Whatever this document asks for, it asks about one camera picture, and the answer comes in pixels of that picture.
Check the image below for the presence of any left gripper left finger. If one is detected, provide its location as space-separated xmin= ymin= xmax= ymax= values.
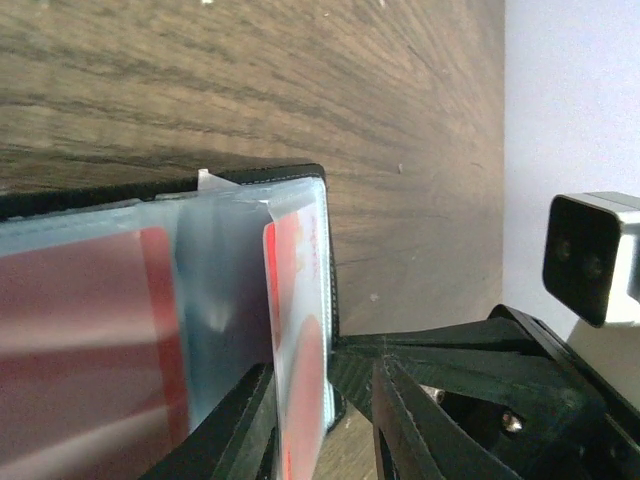
xmin=142 ymin=364 xmax=278 ymax=480

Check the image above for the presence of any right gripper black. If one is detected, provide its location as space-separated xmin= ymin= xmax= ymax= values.
xmin=329 ymin=305 xmax=639 ymax=479

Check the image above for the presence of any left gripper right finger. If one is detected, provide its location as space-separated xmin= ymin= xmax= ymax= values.
xmin=372 ymin=359 xmax=519 ymax=479

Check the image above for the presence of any red striped credit card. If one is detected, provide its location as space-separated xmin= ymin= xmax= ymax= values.
xmin=1 ymin=227 xmax=189 ymax=479

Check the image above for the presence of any black leather card holder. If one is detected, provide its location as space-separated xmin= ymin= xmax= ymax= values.
xmin=1 ymin=164 xmax=344 ymax=469

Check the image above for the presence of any white red April card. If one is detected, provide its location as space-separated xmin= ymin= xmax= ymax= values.
xmin=263 ymin=206 xmax=326 ymax=479

